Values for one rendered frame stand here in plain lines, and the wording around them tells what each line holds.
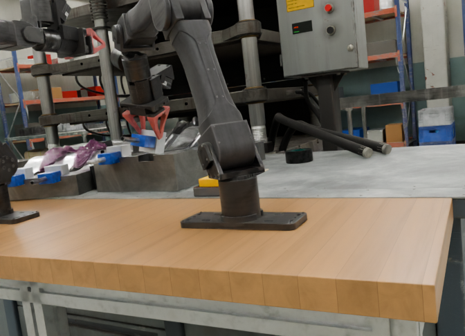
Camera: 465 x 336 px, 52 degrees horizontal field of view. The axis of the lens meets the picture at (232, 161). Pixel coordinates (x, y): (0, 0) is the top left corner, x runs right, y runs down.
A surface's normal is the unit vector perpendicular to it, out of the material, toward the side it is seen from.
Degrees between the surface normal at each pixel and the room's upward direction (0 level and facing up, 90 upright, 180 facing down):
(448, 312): 90
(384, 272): 0
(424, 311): 90
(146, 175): 90
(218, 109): 66
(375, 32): 90
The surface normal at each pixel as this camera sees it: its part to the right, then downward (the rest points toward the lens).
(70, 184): -0.20, 0.14
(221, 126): 0.41, -0.36
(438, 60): -0.53, 0.16
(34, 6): 0.89, -0.04
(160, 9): -0.86, 0.15
